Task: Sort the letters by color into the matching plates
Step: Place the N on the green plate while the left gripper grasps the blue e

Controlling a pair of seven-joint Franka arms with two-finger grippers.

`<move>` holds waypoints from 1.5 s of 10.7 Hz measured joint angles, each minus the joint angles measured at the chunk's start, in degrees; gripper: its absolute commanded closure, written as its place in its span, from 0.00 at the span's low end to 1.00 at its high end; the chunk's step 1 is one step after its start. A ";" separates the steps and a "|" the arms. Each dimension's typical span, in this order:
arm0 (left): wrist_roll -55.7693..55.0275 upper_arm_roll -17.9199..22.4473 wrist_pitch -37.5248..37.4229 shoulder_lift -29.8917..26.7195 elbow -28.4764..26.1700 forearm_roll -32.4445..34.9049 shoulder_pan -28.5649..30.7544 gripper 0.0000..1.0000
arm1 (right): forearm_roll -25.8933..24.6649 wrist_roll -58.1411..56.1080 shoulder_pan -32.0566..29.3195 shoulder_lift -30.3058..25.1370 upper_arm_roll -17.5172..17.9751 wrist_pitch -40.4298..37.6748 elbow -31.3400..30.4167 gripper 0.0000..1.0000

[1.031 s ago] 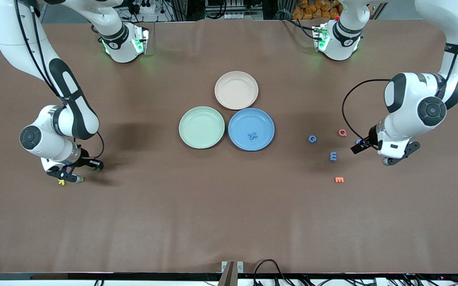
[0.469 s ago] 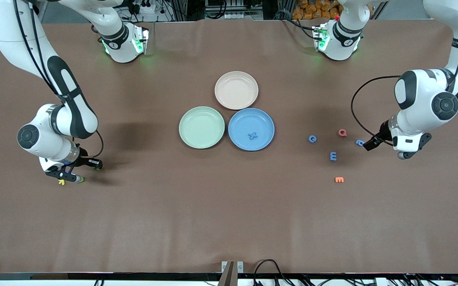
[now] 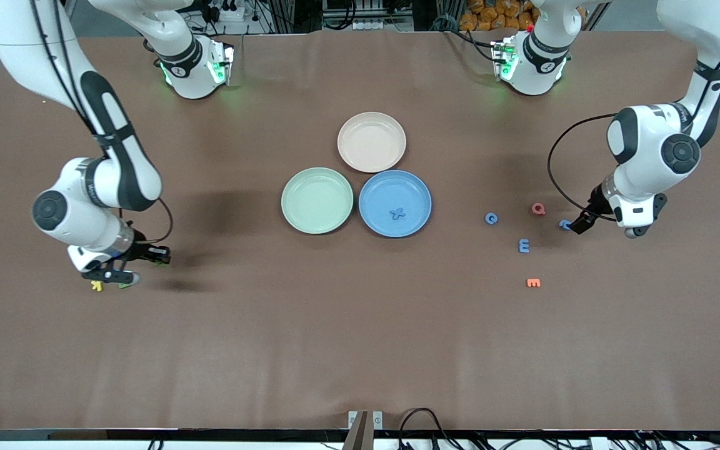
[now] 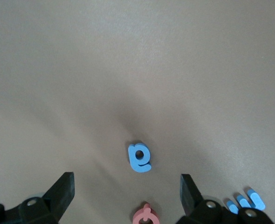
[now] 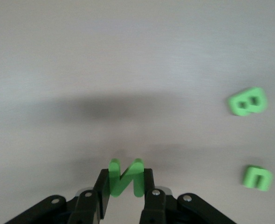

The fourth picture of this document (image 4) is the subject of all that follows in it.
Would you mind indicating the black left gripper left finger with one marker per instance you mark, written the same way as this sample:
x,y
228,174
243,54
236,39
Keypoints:
x,y
58,198

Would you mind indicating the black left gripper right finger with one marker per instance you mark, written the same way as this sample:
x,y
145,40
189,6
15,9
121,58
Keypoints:
x,y
191,200

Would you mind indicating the blue foam letter E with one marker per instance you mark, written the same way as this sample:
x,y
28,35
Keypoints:
x,y
257,201

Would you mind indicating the blue foam letter a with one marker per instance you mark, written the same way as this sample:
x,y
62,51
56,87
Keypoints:
x,y
133,163

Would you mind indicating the pink foam letter Q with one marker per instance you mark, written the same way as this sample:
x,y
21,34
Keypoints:
x,y
146,207

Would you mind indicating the brown table cover mat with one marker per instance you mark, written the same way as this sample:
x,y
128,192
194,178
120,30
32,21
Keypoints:
x,y
137,70

